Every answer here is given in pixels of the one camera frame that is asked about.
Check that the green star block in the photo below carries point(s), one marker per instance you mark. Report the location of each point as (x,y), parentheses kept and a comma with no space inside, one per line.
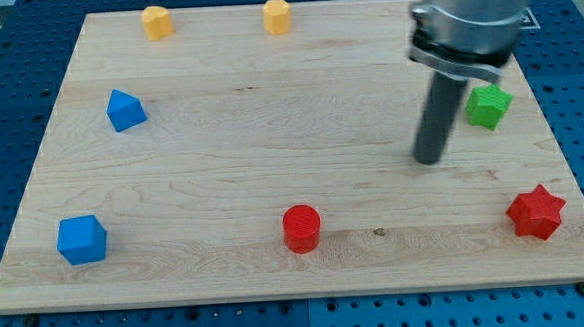
(487,105)

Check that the yellow heart block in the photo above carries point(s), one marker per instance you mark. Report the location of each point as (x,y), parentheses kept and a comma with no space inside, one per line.
(157,22)

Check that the red cylinder block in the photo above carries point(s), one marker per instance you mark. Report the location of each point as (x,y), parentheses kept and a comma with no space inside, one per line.
(301,225)

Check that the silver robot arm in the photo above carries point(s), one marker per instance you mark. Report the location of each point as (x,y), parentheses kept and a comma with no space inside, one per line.
(465,39)

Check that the wooden board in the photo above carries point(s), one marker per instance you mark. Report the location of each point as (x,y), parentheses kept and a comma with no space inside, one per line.
(241,126)

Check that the blue triangular block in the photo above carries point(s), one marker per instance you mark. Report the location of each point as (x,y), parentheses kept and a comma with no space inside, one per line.
(124,111)

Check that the red star block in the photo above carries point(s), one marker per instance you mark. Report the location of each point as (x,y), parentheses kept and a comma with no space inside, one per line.
(536,213)

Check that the yellow hexagon block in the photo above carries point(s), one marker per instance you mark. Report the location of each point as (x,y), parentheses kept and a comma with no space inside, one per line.
(277,17)

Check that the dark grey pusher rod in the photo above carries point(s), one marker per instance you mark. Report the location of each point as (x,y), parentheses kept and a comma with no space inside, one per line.
(445,95)

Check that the blue cube block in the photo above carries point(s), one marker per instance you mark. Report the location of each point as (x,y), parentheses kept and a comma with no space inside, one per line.
(82,240)

